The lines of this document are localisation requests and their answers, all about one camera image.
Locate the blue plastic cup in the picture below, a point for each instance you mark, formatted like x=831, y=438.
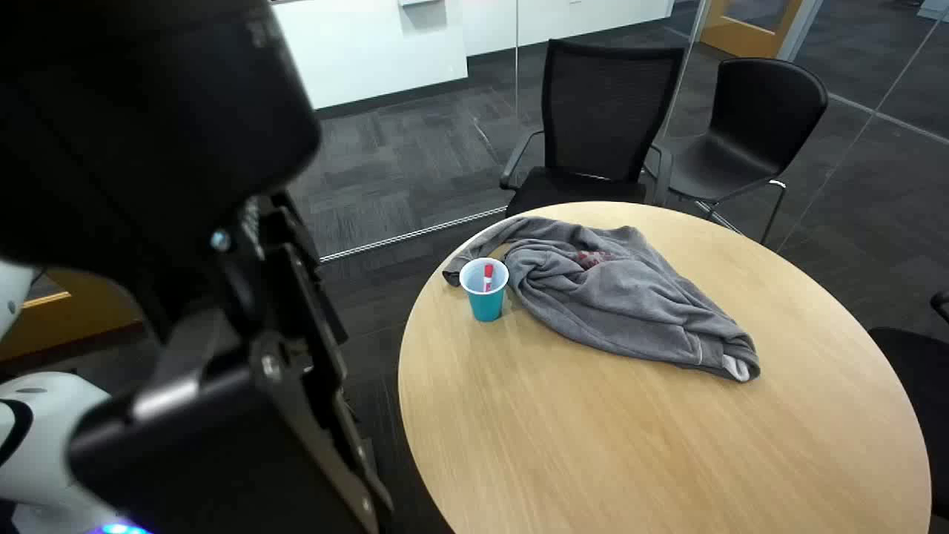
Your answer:
x=489, y=303

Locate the red marker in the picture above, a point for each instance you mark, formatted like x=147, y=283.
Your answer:
x=489, y=278

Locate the wooden door with window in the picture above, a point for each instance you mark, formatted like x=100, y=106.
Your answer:
x=738, y=33

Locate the black plastic chair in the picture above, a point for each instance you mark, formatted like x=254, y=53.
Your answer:
x=761, y=121

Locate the yellow wooden panel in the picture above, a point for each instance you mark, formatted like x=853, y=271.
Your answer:
x=79, y=315

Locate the grey sweatshirt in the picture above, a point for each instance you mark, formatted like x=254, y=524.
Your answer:
x=612, y=297

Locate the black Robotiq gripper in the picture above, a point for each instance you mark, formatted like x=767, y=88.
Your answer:
x=239, y=464

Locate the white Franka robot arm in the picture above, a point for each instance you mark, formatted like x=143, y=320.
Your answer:
x=128, y=121

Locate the black mesh office chair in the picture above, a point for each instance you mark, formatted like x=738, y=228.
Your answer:
x=603, y=108

